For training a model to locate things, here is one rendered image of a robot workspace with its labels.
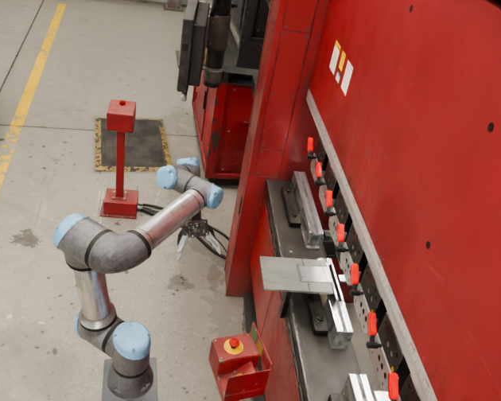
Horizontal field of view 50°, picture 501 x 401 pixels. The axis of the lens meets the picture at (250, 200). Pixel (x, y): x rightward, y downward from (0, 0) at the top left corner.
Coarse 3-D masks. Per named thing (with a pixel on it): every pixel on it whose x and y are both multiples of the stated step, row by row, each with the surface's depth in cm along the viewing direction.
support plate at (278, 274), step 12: (264, 264) 207; (276, 264) 208; (288, 264) 209; (300, 264) 210; (312, 264) 212; (324, 264) 213; (264, 276) 202; (276, 276) 203; (288, 276) 204; (264, 288) 196; (276, 288) 197; (288, 288) 198; (300, 288) 199; (312, 288) 200; (324, 288) 201
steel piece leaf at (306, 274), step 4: (296, 264) 208; (300, 268) 208; (304, 268) 208; (308, 268) 209; (312, 268) 209; (316, 268) 210; (320, 268) 210; (300, 272) 203; (304, 272) 207; (308, 272) 207; (312, 272) 207; (316, 272) 208; (320, 272) 208; (300, 276) 203; (304, 276) 205; (308, 276) 205; (312, 276) 205; (316, 276) 206; (320, 276) 206; (324, 276) 207; (300, 280) 202; (304, 280) 203; (308, 280) 203; (312, 280) 204; (316, 280) 204; (320, 280) 204; (324, 280) 205
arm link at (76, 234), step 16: (64, 224) 146; (80, 224) 145; (96, 224) 147; (64, 240) 145; (80, 240) 143; (96, 240) 142; (64, 256) 150; (80, 256) 143; (80, 272) 153; (96, 272) 155; (80, 288) 159; (96, 288) 159; (96, 304) 163; (112, 304) 176; (80, 320) 170; (96, 320) 168; (112, 320) 172; (80, 336) 176; (96, 336) 171
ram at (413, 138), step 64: (384, 0) 168; (448, 0) 128; (320, 64) 235; (384, 64) 164; (448, 64) 125; (320, 128) 227; (384, 128) 160; (448, 128) 123; (384, 192) 156; (448, 192) 121; (384, 256) 152; (448, 256) 118; (448, 320) 116; (448, 384) 114
